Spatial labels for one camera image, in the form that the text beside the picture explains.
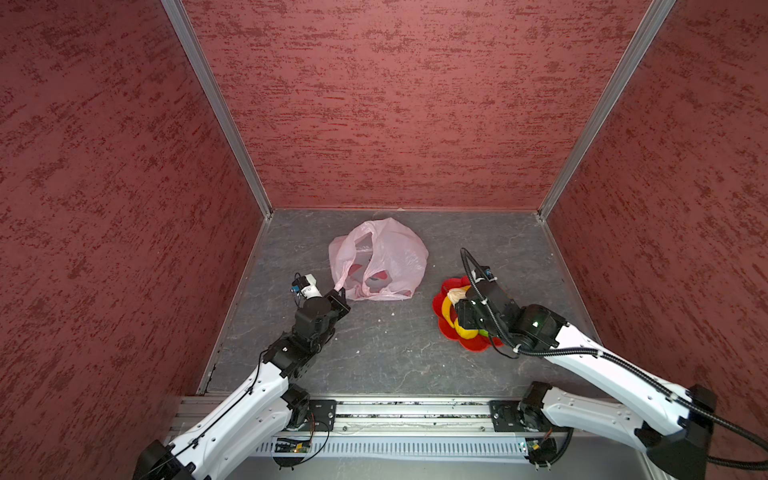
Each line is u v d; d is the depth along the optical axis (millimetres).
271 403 520
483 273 657
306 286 698
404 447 710
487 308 541
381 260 947
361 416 757
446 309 885
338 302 694
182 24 723
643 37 745
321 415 740
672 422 392
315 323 578
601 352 449
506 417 741
